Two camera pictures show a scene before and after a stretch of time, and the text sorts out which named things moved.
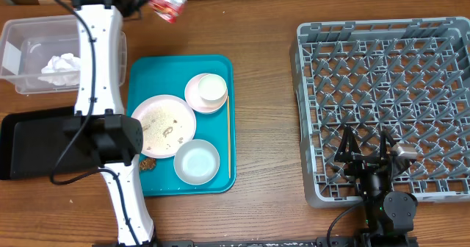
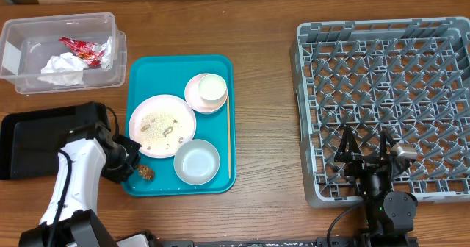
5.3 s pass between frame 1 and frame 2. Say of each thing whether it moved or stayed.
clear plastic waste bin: stayed
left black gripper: moved
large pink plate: stayed
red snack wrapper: moved
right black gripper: stayed
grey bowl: stayed
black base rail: stayed
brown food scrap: moved
